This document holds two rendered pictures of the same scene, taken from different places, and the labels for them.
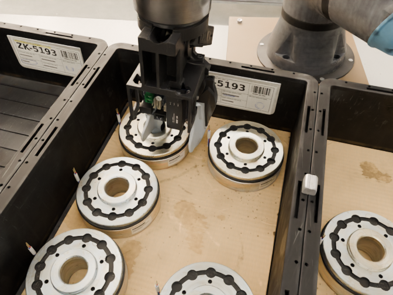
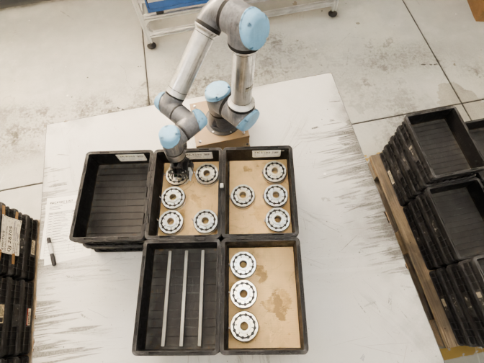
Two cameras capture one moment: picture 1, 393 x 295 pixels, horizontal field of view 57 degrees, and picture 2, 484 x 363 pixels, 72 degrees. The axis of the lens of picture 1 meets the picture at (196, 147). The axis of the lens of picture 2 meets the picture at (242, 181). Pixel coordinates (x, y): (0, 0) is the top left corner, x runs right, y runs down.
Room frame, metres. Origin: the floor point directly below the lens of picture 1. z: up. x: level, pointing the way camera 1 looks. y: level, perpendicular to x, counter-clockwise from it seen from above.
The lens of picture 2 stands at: (-0.35, -0.10, 2.18)
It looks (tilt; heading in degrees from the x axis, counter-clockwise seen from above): 66 degrees down; 349
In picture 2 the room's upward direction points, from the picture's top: 6 degrees counter-clockwise
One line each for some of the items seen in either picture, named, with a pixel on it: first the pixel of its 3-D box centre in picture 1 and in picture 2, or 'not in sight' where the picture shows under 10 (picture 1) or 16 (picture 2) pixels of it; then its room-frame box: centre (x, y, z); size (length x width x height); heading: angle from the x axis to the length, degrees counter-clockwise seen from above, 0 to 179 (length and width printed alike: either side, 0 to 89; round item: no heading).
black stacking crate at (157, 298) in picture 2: not in sight; (182, 294); (-0.16, 0.14, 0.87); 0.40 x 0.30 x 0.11; 164
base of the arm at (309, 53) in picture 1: (309, 31); (222, 113); (0.61, -0.22, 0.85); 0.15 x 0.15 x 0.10
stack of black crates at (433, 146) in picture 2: not in sight; (426, 159); (0.25, -1.34, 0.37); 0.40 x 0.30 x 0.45; 175
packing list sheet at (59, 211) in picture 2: not in sight; (65, 226); (0.32, 0.64, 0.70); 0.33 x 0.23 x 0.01; 175
